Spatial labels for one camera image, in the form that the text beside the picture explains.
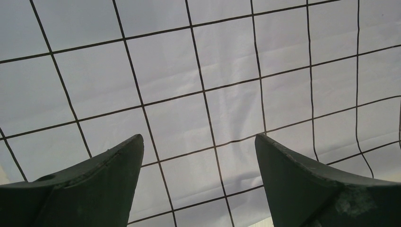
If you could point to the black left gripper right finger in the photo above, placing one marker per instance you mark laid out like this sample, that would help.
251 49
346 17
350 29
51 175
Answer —
302 192

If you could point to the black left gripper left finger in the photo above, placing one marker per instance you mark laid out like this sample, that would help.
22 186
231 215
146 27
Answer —
97 192

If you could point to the white checked tablecloth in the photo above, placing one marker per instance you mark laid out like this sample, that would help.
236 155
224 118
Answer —
199 79

